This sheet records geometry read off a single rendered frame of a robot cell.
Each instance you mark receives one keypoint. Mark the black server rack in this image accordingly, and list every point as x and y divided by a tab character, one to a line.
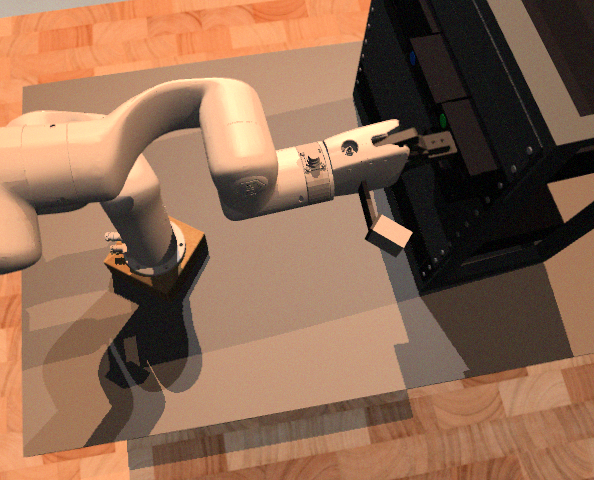
498	73

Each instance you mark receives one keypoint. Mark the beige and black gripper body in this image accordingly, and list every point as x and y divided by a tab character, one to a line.
379	166

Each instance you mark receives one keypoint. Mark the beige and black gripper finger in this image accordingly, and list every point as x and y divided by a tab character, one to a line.
410	164
430	146

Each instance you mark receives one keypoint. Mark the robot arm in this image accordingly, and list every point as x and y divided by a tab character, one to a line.
62	167

